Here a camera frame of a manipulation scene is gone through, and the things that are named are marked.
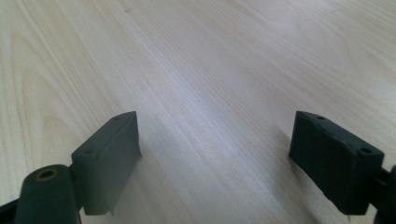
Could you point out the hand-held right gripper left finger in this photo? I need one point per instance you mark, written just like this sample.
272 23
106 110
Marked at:
106 161

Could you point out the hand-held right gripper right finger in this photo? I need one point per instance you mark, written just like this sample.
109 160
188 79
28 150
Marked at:
336 165

